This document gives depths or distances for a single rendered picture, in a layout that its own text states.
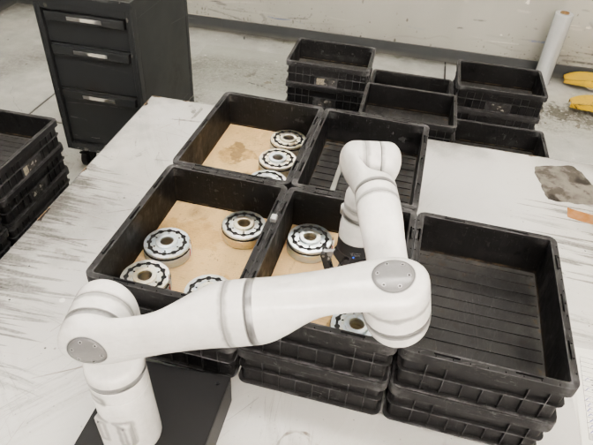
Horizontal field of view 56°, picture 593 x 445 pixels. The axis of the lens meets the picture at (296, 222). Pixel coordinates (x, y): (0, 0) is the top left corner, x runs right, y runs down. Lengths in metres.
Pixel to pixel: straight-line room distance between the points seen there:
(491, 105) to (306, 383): 1.91
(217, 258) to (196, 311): 0.52
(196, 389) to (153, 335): 0.35
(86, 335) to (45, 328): 0.57
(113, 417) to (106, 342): 0.20
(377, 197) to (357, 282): 0.19
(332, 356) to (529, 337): 0.41
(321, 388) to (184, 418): 0.27
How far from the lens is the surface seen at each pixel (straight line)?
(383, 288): 0.71
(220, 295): 0.75
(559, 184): 1.94
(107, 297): 0.83
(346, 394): 1.14
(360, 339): 1.00
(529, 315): 1.28
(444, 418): 1.17
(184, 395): 1.11
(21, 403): 1.27
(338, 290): 0.72
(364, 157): 0.95
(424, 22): 4.39
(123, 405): 0.94
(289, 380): 1.16
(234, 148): 1.62
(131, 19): 2.54
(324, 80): 2.75
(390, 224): 0.85
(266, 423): 1.16
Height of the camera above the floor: 1.70
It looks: 40 degrees down
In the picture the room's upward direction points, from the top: 4 degrees clockwise
